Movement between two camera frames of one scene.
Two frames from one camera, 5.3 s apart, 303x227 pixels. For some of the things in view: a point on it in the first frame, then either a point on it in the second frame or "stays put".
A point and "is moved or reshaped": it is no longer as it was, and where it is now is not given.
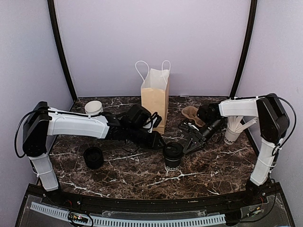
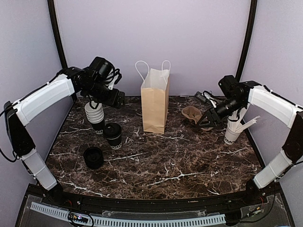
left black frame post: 59,42 stays put
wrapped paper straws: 234,123 stays put
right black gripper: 196,136 → 215,117
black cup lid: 173,151 is moved or reshaped
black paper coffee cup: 172,165 → 115,144
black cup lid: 93,157 stays put
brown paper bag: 155,91 stays put
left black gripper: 154,143 → 117,104
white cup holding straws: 230,136 stays put
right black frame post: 249,36 stays put
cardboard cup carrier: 191,112 stays put
